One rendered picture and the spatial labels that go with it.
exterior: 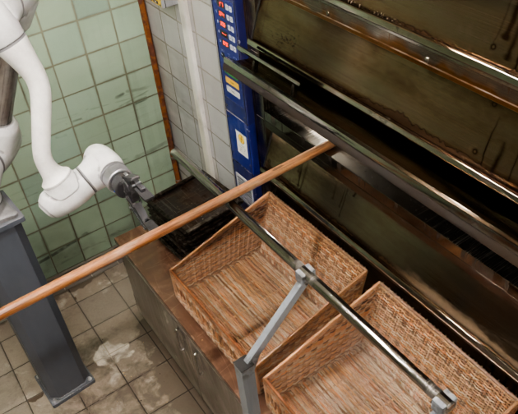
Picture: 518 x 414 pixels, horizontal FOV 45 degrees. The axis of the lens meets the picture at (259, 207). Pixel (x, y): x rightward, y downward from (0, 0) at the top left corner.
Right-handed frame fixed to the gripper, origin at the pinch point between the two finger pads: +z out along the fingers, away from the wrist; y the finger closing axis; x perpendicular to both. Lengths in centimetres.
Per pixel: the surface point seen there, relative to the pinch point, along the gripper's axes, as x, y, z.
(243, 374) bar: 2, 25, 46
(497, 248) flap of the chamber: -42, -23, 84
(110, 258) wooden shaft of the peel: 17.8, -0.9, 9.3
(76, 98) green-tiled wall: -20, 20, -116
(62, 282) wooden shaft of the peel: 31.8, -0.8, 9.2
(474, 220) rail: -42, -25, 77
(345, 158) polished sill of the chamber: -61, 1, 16
